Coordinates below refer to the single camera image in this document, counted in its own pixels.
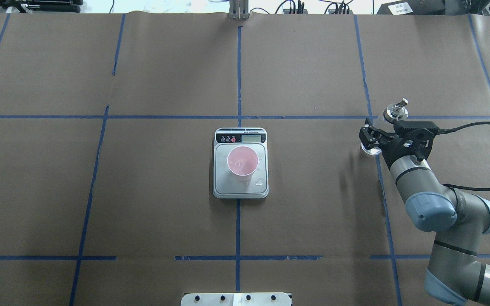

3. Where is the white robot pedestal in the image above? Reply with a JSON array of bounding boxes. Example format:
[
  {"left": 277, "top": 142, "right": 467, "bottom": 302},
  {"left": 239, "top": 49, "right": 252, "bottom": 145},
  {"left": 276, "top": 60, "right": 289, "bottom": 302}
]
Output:
[{"left": 180, "top": 292, "right": 293, "bottom": 306}]

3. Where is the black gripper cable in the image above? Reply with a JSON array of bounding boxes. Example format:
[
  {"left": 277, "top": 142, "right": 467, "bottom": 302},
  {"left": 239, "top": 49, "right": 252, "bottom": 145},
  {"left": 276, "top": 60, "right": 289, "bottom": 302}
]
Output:
[{"left": 436, "top": 122, "right": 490, "bottom": 192}]

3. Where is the black box with label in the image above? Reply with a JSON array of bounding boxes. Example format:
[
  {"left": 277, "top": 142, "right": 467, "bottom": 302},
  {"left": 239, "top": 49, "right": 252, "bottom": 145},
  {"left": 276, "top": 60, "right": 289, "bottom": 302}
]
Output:
[{"left": 376, "top": 0, "right": 446, "bottom": 15}]

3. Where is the glass sauce dispenser bottle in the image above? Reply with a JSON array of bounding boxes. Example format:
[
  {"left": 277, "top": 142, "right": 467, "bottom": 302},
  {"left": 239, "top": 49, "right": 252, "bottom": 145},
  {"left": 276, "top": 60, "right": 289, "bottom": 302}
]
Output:
[{"left": 362, "top": 98, "right": 409, "bottom": 156}]

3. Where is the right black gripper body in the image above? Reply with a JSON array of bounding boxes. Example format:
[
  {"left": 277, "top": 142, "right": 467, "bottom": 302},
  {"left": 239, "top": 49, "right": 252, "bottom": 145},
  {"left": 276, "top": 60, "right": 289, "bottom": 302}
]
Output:
[{"left": 375, "top": 132, "right": 414, "bottom": 169}]

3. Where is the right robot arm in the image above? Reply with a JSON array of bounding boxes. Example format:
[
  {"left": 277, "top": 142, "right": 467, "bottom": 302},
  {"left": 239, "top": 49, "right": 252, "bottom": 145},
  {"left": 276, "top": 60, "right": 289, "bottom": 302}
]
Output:
[{"left": 359, "top": 118, "right": 490, "bottom": 306}]

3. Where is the aluminium frame post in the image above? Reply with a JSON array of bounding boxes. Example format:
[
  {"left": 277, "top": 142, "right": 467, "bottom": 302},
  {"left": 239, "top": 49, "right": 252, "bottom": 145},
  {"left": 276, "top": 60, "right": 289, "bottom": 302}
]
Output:
[{"left": 228, "top": 0, "right": 250, "bottom": 20}]

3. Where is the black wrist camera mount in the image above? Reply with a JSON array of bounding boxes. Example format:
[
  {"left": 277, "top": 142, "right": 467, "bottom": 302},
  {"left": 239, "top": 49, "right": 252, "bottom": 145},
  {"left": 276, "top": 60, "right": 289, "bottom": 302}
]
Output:
[{"left": 393, "top": 121, "right": 440, "bottom": 164}]

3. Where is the digital kitchen scale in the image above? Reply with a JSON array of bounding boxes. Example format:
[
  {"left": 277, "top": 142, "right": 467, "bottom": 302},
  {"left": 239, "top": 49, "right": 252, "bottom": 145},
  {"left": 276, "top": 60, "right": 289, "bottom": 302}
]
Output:
[{"left": 212, "top": 127, "right": 270, "bottom": 199}]

